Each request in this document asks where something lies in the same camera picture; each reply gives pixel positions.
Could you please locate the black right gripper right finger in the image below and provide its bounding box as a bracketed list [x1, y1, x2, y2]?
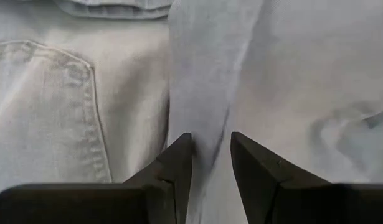
[230, 131, 383, 224]

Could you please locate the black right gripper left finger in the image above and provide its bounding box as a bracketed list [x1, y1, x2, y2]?
[0, 133, 192, 224]

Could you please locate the pale blue denim garment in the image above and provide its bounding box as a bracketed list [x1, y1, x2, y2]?
[0, 0, 383, 224]

